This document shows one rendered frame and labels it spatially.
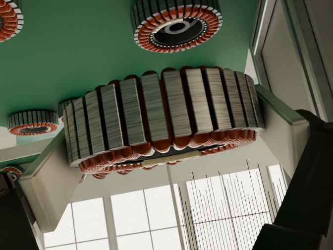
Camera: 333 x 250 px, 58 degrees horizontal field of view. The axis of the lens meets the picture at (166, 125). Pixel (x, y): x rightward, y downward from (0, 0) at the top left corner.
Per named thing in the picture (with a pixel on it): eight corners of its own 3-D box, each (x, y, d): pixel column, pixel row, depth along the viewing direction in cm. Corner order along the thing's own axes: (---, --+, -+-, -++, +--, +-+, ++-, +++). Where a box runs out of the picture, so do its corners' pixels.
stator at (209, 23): (228, 8, 41) (234, 33, 40) (158, 39, 46) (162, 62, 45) (195, -38, 31) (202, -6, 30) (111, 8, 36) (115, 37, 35)
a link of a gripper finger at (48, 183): (56, 232, 14) (40, 235, 14) (89, 162, 20) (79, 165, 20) (32, 175, 13) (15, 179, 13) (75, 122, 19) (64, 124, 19)
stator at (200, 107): (19, 89, 13) (27, 175, 12) (277, 38, 13) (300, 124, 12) (95, 130, 24) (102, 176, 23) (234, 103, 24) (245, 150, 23)
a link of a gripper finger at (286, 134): (291, 123, 12) (310, 120, 12) (248, 85, 19) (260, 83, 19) (296, 187, 13) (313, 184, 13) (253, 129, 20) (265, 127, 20)
